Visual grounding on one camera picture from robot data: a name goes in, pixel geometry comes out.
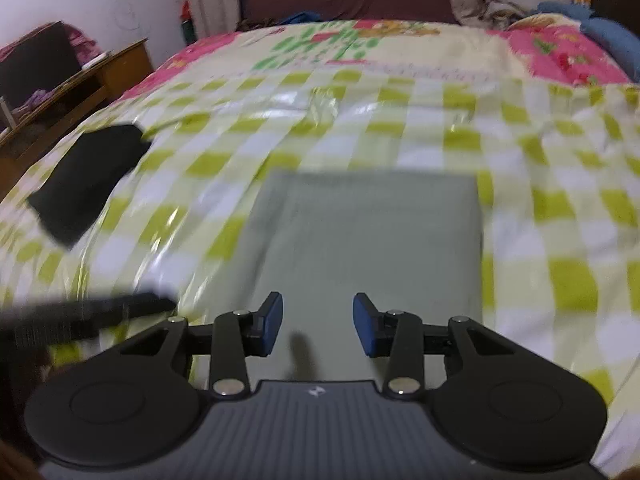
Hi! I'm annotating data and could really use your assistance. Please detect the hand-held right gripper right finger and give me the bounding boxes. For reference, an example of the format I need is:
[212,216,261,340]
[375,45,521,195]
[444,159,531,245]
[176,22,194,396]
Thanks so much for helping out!
[352,292,521,402]

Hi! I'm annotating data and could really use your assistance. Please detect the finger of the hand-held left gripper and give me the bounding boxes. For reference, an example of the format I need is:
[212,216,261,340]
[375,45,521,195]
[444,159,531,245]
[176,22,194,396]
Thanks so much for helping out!
[0,290,179,350]

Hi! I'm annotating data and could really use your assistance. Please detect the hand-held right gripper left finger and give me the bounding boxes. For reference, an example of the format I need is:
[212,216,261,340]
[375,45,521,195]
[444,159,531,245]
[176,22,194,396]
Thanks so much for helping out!
[107,291,284,400]

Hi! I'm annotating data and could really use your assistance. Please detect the light green pants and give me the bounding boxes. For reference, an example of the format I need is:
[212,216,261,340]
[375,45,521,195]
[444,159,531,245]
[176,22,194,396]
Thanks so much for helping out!
[234,169,487,387]

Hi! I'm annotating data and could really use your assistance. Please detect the black cloth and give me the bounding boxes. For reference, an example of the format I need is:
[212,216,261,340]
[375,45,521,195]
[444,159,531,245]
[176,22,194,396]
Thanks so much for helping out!
[26,123,152,248]

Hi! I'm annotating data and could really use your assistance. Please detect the wooden desk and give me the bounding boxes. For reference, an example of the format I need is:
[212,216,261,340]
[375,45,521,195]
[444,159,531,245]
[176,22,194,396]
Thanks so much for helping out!
[0,37,155,198]

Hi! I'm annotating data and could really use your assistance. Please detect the green checkered plastic sheet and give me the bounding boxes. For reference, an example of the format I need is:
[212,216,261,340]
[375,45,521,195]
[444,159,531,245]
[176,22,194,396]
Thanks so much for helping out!
[0,66,640,477]

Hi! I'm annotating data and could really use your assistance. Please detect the blue cloth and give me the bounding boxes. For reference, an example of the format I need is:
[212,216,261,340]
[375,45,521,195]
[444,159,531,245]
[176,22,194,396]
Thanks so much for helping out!
[277,10,323,25]

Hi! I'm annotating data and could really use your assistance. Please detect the pink floral quilt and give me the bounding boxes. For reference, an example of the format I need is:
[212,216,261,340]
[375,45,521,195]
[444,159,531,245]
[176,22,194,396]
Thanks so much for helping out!
[122,16,632,92]

